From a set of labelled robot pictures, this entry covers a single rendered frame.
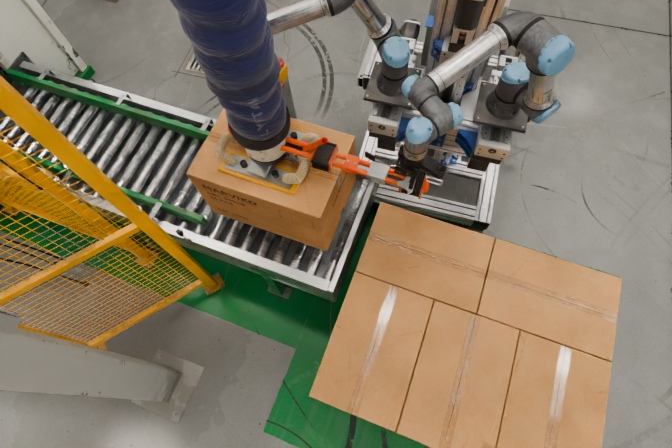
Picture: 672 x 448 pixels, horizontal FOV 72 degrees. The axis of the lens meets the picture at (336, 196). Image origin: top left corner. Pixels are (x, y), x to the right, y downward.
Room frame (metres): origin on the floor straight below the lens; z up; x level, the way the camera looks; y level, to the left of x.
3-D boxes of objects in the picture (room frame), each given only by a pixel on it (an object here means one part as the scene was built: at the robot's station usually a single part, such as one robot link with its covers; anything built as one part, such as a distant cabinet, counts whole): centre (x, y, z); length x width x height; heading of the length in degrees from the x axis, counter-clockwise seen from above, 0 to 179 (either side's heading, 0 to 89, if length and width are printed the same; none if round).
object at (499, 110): (1.16, -0.77, 1.09); 0.15 x 0.15 x 0.10
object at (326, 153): (0.90, 0.03, 1.21); 0.10 x 0.08 x 0.06; 154
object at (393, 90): (1.35, -0.31, 1.09); 0.15 x 0.15 x 0.10
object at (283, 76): (1.55, 0.21, 0.50); 0.07 x 0.07 x 1.00; 64
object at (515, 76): (1.16, -0.78, 1.20); 0.13 x 0.12 x 0.14; 27
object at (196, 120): (1.65, 0.82, 0.50); 2.31 x 0.05 x 0.19; 64
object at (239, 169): (0.93, 0.29, 1.11); 0.34 x 0.10 x 0.05; 64
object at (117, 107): (1.76, 1.17, 0.60); 1.60 x 0.10 x 0.09; 64
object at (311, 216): (1.01, 0.25, 0.89); 0.60 x 0.40 x 0.40; 64
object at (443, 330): (0.28, -0.54, 0.34); 1.20 x 1.00 x 0.40; 64
